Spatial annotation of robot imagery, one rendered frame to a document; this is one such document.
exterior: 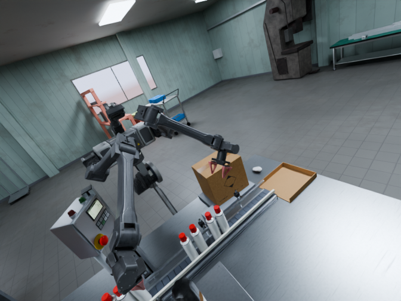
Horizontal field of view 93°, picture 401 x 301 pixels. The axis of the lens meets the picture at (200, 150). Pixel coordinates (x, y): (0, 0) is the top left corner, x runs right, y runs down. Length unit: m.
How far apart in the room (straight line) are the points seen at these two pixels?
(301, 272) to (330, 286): 0.11
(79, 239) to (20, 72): 7.35
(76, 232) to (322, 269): 1.04
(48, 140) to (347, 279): 7.86
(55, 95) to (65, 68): 0.96
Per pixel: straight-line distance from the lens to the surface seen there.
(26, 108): 7.95
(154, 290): 1.24
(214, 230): 1.14
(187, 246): 1.08
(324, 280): 1.12
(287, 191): 1.44
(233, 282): 1.08
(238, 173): 1.40
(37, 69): 8.02
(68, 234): 0.90
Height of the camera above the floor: 1.83
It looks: 26 degrees down
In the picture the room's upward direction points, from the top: 22 degrees counter-clockwise
